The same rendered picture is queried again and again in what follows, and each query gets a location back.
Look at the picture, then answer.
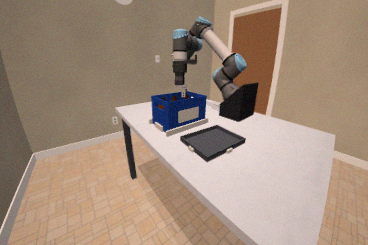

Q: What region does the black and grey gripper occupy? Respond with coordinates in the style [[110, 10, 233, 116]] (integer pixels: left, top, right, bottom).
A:
[[172, 52, 197, 97]]

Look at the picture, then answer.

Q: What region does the blue divided crate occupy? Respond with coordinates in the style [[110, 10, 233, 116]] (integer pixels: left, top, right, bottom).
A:
[[151, 91, 206, 133]]

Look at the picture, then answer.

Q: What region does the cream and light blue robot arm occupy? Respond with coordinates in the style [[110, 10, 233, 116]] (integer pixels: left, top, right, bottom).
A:
[[173, 17, 247, 100]]

